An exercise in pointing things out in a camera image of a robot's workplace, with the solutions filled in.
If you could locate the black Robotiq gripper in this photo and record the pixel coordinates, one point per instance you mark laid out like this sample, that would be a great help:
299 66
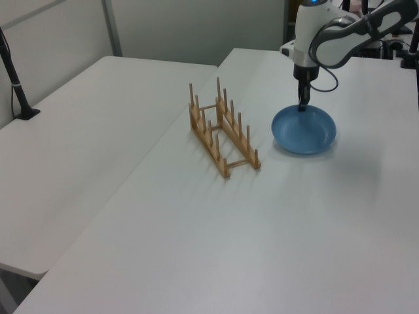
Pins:
306 72

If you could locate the blue plate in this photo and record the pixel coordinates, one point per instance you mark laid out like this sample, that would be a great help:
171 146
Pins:
302 134

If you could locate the wooden plate rack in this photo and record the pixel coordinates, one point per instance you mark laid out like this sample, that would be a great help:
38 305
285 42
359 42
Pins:
222 165

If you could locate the black electronics box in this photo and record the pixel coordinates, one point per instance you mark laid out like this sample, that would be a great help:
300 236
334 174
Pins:
371 50

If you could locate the small black table clamp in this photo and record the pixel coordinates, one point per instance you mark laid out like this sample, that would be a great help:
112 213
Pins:
392 49

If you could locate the black pole with table clamp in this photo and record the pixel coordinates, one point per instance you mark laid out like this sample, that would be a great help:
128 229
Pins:
413 39

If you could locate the grey partition frame post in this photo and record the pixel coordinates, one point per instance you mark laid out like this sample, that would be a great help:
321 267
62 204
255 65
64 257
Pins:
113 29

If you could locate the black camera stand with clamp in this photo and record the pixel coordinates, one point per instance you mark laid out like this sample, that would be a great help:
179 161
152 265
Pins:
19 95

